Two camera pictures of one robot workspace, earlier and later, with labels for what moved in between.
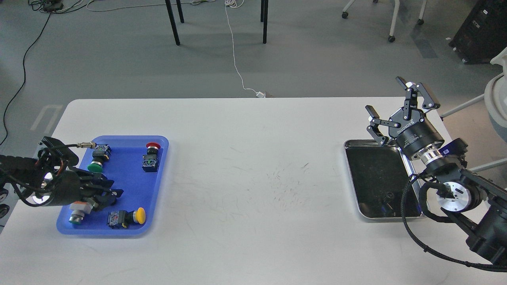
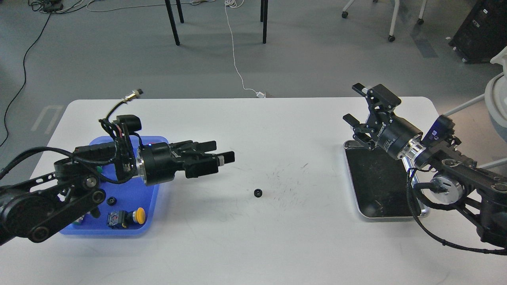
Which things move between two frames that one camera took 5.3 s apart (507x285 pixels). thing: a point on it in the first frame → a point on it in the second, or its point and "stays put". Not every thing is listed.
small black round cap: x=388 y=196 → x=258 y=192
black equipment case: x=483 y=34 stays put
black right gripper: x=412 y=135 → x=394 y=133
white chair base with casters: x=391 y=37 stays put
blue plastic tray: x=136 y=164 stays put
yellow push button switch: x=121 y=218 stays put
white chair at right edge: x=495 y=96 stays put
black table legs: x=263 y=18 stays put
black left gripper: x=69 y=187 → x=160 y=161
